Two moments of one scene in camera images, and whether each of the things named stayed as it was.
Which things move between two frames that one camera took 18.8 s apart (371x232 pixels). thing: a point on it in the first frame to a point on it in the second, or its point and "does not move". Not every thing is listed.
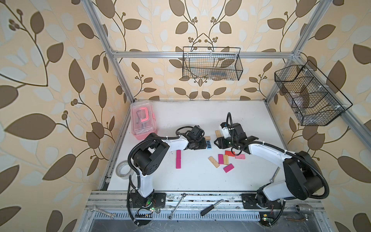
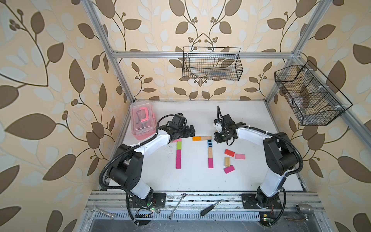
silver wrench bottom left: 93,207 does not move
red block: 229,153 does not move
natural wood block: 213,161 to 210,152
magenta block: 221,159 to 210,164
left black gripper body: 199,143 to 181,132
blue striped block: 208,144 does not move
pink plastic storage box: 142,119 does not move
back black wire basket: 212,63 does not move
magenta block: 178,154 does not move
